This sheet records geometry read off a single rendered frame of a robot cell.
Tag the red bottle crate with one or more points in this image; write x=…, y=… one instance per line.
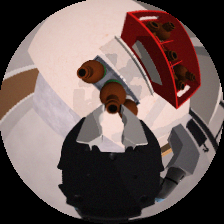
x=148, y=50

